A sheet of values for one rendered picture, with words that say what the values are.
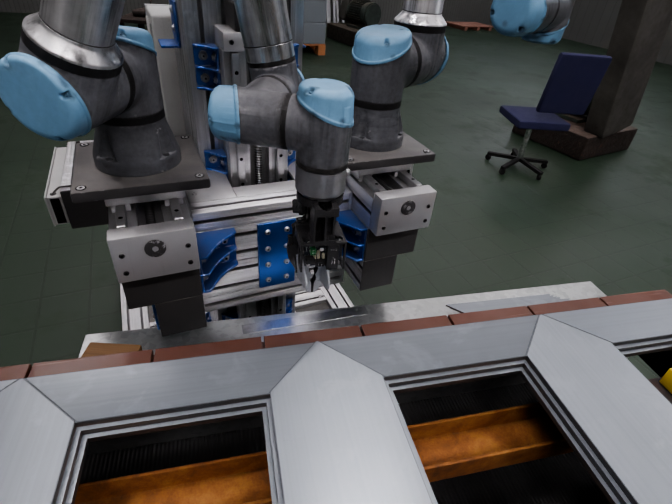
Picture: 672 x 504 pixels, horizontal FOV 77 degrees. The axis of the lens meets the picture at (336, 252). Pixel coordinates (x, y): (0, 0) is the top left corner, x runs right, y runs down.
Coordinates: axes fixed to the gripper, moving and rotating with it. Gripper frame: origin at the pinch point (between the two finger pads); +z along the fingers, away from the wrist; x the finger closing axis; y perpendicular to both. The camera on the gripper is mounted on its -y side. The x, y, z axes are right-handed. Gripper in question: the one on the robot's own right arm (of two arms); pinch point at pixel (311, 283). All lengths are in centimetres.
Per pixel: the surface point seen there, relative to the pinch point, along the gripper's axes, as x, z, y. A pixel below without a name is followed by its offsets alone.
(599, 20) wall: 822, 38, -856
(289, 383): -6.3, 5.4, 16.8
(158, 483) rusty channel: -27.1, 20.3, 20.7
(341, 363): 2.6, 5.3, 14.4
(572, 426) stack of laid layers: 34.8, 6.2, 31.2
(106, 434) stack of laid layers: -32.1, 7.5, 19.4
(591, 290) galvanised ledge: 82, 21, -11
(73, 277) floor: -89, 91, -125
